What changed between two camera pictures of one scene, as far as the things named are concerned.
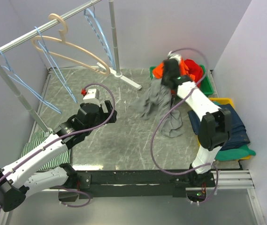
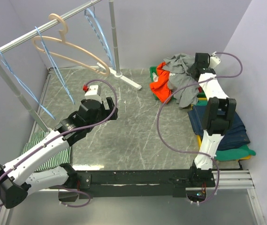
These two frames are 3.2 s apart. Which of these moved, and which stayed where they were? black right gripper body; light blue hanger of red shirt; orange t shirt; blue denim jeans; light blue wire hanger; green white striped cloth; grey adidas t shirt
Moved: grey adidas t shirt; orange t shirt; light blue hanger of red shirt; black right gripper body
Stayed: blue denim jeans; green white striped cloth; light blue wire hanger
